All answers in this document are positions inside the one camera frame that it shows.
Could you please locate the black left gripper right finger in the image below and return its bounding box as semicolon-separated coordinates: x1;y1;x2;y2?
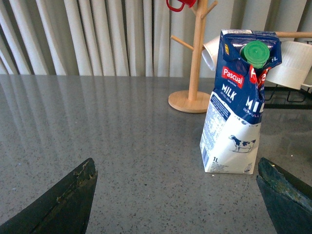
256;157;312;234

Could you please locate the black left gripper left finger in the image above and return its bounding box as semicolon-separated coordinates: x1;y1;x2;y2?
0;158;98;234

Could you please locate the blue white milk carton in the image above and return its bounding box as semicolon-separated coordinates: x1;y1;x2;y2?
200;29;282;175

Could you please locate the white cup on tree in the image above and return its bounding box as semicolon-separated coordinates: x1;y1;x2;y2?
202;36;220;71

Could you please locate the wooden mug tree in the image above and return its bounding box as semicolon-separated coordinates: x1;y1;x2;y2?
168;0;312;114

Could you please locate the white ribbed mug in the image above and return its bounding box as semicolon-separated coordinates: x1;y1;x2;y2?
266;41;312;90

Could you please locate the red mug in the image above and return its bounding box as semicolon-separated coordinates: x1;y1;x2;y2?
166;0;197;12

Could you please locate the black wire rack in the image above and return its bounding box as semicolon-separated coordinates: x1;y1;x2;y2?
265;81;312;110

